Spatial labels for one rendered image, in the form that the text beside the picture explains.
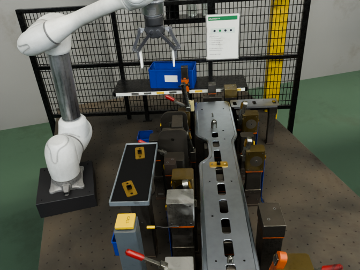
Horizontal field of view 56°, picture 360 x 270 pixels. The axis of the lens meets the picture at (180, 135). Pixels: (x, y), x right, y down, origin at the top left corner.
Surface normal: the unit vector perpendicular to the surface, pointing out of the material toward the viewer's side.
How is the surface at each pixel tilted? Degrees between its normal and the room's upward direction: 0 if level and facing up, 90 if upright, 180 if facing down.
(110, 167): 0
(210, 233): 0
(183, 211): 90
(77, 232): 0
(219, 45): 90
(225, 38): 90
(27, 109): 90
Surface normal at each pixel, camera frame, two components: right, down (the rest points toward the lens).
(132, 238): -0.03, 0.53
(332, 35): 0.26, 0.50
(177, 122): -0.06, -0.85
